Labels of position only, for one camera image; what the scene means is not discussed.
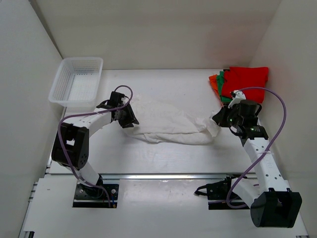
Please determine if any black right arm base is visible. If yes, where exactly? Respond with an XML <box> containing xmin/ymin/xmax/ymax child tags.
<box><xmin>194</xmin><ymin>176</ymin><xmax>250</xmax><ymax>210</ymax></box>

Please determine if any pink folded t shirt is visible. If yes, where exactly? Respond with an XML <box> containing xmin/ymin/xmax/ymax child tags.
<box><xmin>220</xmin><ymin>97</ymin><xmax>231</xmax><ymax>106</ymax></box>

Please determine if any white t shirt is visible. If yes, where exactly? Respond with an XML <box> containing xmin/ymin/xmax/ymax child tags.
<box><xmin>124</xmin><ymin>94</ymin><xmax>220</xmax><ymax>145</ymax></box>

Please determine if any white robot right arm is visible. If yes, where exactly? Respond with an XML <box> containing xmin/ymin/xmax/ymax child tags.
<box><xmin>212</xmin><ymin>100</ymin><xmax>302</xmax><ymax>228</ymax></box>

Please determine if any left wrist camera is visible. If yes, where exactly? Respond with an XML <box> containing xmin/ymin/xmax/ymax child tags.
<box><xmin>118</xmin><ymin>93</ymin><xmax>130</xmax><ymax>105</ymax></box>

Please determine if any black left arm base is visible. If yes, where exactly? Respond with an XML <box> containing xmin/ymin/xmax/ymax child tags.
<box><xmin>72</xmin><ymin>182</ymin><xmax>119</xmax><ymax>209</ymax></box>

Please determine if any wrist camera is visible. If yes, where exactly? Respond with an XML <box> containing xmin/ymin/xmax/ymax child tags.
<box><xmin>118</xmin><ymin>93</ymin><xmax>130</xmax><ymax>105</ymax></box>
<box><xmin>228</xmin><ymin>90</ymin><xmax>246</xmax><ymax>108</ymax></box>

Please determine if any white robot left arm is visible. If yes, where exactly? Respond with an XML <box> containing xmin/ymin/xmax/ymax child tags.
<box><xmin>52</xmin><ymin>91</ymin><xmax>139</xmax><ymax>197</ymax></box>

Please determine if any aluminium table rail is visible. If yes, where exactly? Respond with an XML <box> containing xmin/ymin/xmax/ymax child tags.
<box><xmin>102</xmin><ymin>173</ymin><xmax>229</xmax><ymax>180</ymax></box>

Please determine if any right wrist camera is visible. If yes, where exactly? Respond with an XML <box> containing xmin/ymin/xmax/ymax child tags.
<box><xmin>228</xmin><ymin>90</ymin><xmax>246</xmax><ymax>108</ymax></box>

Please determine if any orange folded t shirt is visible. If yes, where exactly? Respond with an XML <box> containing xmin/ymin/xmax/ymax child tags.
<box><xmin>209</xmin><ymin>74</ymin><xmax>221</xmax><ymax>97</ymax></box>

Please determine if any white plastic basket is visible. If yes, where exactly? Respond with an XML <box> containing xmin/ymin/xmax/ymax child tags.
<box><xmin>48</xmin><ymin>57</ymin><xmax>104</xmax><ymax>108</ymax></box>

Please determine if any red folded t shirt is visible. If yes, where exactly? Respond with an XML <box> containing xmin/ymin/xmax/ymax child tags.
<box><xmin>224</xmin><ymin>66</ymin><xmax>269</xmax><ymax>89</ymax></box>

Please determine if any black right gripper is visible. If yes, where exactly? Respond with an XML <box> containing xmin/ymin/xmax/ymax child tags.
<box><xmin>212</xmin><ymin>103</ymin><xmax>242</xmax><ymax>128</ymax></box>

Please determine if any green folded t shirt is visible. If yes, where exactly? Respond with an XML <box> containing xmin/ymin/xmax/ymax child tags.
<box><xmin>216</xmin><ymin>71</ymin><xmax>241</xmax><ymax>104</ymax></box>

